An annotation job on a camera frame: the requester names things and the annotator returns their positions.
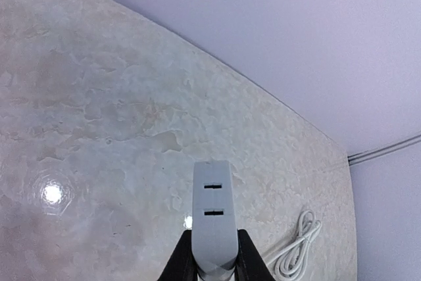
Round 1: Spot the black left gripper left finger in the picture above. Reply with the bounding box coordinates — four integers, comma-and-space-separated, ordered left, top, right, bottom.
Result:
157, 230, 198, 281

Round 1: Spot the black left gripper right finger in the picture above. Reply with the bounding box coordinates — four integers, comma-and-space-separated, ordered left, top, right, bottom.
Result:
235, 229, 272, 281

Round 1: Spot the white plug adapter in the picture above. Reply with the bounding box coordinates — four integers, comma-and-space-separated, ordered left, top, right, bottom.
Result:
191, 161, 239, 280

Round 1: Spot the right aluminium corner post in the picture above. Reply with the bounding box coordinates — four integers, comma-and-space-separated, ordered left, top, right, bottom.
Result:
348, 134, 420, 166

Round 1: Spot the white cable of orange block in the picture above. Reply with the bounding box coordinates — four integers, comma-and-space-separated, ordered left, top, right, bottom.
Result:
262, 209, 323, 280

